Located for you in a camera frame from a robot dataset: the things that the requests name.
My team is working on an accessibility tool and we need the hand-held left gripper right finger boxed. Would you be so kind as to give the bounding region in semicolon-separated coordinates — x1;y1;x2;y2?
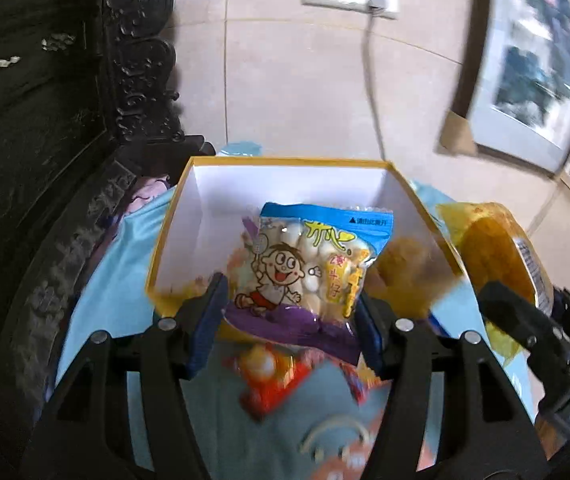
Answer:
355;300;552;480

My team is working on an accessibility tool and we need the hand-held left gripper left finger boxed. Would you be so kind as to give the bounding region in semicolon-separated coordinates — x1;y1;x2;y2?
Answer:
20;272;230;480

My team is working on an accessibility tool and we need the bread bun clear packet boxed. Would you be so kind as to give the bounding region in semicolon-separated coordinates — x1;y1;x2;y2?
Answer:
437;201;556;366

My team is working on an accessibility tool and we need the purple cartoon snack packet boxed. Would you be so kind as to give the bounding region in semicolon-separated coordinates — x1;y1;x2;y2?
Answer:
221;201;396;367

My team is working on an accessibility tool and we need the yellow cardboard box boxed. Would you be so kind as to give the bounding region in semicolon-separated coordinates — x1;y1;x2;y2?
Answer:
145;156;466;346

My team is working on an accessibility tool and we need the red orange snack packet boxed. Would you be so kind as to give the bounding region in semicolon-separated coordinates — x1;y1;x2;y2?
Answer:
237;344;318;421

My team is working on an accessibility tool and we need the light blue printed cloth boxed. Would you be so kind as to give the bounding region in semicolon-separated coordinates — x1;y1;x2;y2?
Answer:
55;141;556;480

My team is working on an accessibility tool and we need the purple cloth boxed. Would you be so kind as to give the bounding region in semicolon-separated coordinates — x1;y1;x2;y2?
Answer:
124;174;172;217

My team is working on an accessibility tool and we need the cardboard corner protector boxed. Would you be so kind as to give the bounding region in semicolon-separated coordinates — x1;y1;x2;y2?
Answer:
437;110;480;159

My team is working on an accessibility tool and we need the carved dark wooden furniture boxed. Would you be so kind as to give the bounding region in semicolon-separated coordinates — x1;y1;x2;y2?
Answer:
0;0;216;461

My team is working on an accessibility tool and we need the framed lotus painting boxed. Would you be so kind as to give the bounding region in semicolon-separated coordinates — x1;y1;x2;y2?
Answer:
465;0;570;177

